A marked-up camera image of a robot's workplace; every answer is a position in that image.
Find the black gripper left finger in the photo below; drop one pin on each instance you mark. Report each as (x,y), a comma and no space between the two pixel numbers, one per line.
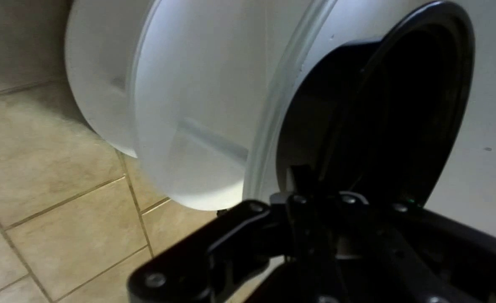
(203,253)

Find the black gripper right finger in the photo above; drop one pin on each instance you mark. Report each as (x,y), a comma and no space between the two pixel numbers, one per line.
(426,258)

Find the black toilet seat lid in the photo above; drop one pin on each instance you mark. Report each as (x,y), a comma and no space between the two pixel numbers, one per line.
(393,111)

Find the white toilet bowl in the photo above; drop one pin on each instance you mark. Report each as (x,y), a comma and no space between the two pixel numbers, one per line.
(203,84)

